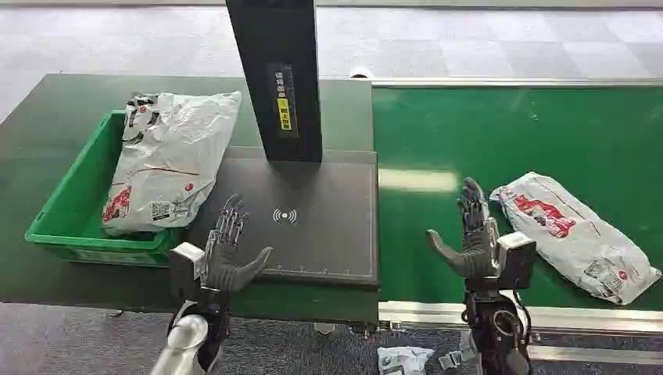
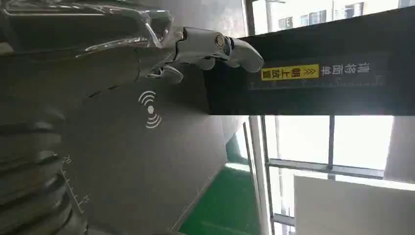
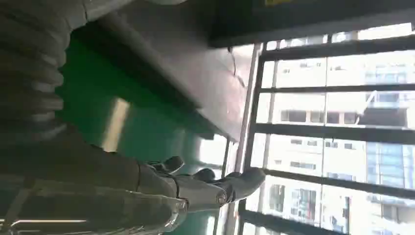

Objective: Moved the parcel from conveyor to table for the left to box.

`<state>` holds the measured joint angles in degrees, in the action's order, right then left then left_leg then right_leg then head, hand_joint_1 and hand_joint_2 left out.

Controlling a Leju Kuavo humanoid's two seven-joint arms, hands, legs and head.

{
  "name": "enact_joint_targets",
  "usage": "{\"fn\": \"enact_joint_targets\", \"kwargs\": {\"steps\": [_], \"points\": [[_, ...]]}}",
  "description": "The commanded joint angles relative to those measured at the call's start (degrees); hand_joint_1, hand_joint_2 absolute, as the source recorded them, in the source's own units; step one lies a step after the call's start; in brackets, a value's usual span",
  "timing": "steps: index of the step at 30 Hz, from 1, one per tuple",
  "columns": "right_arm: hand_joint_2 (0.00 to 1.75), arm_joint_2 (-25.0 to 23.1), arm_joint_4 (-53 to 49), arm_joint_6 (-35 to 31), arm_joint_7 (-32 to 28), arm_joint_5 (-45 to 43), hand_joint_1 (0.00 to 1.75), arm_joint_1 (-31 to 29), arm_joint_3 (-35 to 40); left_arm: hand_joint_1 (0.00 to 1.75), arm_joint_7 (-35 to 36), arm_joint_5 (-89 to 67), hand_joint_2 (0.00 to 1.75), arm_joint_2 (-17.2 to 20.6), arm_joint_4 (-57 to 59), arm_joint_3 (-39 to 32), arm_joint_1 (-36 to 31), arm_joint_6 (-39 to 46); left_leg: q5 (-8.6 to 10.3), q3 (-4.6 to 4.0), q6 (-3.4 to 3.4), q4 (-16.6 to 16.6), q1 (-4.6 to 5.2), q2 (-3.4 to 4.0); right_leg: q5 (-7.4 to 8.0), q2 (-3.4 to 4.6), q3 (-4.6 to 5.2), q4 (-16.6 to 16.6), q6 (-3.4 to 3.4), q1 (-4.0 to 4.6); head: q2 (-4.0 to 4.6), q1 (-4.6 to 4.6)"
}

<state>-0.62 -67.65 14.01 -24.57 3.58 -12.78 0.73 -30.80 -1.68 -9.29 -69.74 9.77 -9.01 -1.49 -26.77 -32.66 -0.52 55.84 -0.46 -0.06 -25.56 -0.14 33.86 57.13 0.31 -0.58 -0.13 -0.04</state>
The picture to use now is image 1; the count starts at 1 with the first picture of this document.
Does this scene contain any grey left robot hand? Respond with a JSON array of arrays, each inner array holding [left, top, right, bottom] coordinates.
[[200, 194, 274, 295]]

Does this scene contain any green conveyor belt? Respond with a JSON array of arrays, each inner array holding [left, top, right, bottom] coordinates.
[[371, 85, 663, 312]]

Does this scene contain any crumpled white bag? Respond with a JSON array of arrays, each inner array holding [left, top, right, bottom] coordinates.
[[377, 346, 435, 375]]

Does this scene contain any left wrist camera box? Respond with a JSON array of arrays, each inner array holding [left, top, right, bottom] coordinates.
[[168, 241, 207, 305]]

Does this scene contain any dark scanner platform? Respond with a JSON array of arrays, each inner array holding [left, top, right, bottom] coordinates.
[[186, 146, 380, 288]]

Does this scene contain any black scanner column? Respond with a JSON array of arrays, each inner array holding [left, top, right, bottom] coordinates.
[[225, 0, 324, 163]]

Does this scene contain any white parcel bag red print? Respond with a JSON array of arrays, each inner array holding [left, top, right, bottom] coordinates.
[[489, 171, 662, 305]]

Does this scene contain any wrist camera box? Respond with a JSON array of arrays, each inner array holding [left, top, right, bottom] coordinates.
[[496, 231, 538, 290], [168, 241, 207, 305]]

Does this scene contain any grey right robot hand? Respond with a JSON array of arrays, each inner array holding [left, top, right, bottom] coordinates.
[[425, 177, 501, 280]]

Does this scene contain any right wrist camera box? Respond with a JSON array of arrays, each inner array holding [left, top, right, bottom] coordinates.
[[496, 231, 538, 290]]

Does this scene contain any large white parcel bag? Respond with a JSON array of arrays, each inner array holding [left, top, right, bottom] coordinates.
[[101, 91, 243, 238]]

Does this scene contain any green plastic crate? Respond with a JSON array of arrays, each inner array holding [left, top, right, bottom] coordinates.
[[24, 109, 183, 268]]

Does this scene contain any silver conveyor frame rail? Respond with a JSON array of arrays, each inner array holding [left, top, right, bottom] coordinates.
[[378, 301, 663, 338]]

